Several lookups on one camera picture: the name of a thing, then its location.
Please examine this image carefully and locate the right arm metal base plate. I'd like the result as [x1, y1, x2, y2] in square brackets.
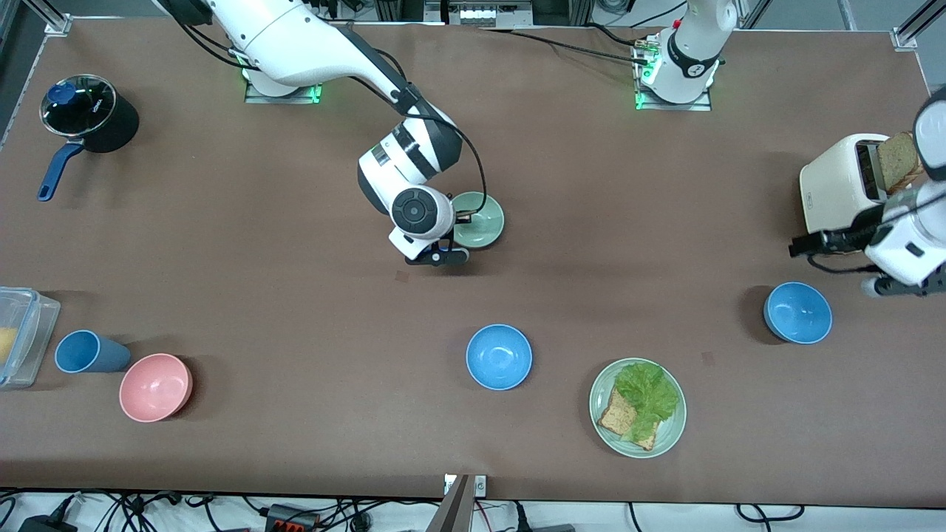
[244, 81, 324, 105]

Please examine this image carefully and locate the blue cup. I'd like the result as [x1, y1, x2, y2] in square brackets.
[55, 330, 132, 375]

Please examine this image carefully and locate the aluminium frame profile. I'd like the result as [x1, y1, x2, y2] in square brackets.
[22, 0, 72, 36]
[891, 0, 946, 51]

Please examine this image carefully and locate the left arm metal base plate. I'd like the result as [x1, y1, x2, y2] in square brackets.
[634, 35, 715, 112]

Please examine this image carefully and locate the pink bowl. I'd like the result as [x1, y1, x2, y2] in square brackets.
[119, 353, 194, 423]

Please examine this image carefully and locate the black looped floor cable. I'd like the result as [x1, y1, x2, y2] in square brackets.
[735, 503, 806, 523]

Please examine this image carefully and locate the black orange connector box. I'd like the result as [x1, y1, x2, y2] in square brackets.
[265, 504, 320, 532]

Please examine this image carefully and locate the light blue bowl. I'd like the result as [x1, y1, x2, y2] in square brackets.
[466, 324, 534, 391]

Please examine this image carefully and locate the cream white toaster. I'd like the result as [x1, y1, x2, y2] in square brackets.
[800, 133, 925, 239]

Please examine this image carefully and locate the white power strip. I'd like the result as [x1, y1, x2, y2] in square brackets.
[447, 0, 534, 29]

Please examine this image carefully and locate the brown bread slice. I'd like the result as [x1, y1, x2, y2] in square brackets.
[597, 386, 659, 451]

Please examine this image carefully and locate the glass lid blue knob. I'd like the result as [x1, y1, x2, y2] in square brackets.
[41, 74, 118, 138]

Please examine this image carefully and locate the black pot blue handle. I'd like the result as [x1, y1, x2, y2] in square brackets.
[37, 74, 140, 202]

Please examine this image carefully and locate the dark-rimmed blue bowl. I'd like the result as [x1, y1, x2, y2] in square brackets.
[763, 282, 834, 345]

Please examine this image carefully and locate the short black table cable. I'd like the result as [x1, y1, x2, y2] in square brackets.
[584, 22, 647, 50]

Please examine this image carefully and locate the long black table cable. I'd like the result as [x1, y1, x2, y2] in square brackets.
[479, 27, 651, 66]

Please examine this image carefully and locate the pale green bowl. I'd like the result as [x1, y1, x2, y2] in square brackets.
[451, 191, 506, 250]

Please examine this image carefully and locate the grey metal bar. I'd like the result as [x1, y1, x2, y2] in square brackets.
[426, 474, 472, 532]

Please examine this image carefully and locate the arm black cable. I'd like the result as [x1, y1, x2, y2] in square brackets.
[806, 194, 946, 276]
[169, 15, 490, 216]

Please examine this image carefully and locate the black power adapter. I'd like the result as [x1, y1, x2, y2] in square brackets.
[18, 514, 79, 532]

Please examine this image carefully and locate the clear plastic container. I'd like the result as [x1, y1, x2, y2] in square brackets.
[0, 287, 61, 390]

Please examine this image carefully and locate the brown toast slice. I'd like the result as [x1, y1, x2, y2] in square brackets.
[877, 131, 924, 195]

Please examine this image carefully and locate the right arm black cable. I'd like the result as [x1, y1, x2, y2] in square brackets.
[169, 15, 490, 216]

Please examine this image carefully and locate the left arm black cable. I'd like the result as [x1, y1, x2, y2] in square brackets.
[806, 194, 946, 276]

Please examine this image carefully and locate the pale green plate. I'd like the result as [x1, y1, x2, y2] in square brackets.
[589, 358, 687, 459]

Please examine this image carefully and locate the green lettuce leaf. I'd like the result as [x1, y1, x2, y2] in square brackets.
[615, 361, 681, 444]

